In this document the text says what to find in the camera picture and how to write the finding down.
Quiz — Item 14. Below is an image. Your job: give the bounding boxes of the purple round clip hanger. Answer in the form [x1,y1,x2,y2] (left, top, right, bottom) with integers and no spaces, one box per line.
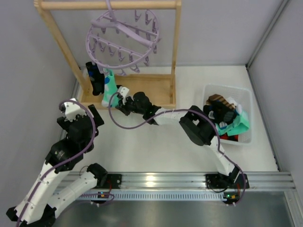
[86,1,160,76]

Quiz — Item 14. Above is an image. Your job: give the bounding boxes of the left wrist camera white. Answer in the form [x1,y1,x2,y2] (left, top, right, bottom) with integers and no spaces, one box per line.
[59,98,87,122]

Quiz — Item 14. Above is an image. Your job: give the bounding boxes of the white plastic basket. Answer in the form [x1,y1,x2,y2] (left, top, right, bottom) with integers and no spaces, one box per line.
[202,84,255,146]

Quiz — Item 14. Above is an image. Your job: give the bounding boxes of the mint green patterned sock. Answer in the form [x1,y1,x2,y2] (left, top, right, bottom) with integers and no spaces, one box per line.
[101,69,118,108]

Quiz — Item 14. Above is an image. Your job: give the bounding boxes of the brown striped sock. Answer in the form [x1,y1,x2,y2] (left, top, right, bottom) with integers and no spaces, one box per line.
[206,94,236,110]

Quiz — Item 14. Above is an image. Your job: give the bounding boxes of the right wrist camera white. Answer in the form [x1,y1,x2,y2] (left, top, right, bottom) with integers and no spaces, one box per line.
[117,86,130,99]

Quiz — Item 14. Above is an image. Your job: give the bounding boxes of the wooden hanger rack frame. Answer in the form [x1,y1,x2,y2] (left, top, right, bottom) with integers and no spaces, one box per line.
[34,0,182,108]

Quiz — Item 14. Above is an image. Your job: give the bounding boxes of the argyle red orange sock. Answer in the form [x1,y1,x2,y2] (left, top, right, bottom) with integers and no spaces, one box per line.
[220,133,239,142]

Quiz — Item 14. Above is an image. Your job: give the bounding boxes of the slotted cable duct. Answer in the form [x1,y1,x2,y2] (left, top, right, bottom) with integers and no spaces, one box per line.
[76,190,239,201]

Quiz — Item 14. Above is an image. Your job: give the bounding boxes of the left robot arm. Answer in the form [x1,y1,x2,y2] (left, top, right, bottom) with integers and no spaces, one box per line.
[6,99,107,227]

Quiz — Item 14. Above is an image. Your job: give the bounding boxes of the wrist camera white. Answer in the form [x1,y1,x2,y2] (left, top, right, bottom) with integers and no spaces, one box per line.
[59,98,87,122]
[117,86,130,99]

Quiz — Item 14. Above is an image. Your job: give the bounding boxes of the aluminium mounting rail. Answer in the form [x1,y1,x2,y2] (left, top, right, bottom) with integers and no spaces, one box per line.
[54,171,296,191]

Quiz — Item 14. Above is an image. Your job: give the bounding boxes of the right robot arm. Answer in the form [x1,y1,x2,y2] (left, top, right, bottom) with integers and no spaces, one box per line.
[112,87,249,193]

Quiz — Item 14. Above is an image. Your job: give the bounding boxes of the black blue grey sock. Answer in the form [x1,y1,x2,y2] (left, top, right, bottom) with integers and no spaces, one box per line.
[203,101,237,125]

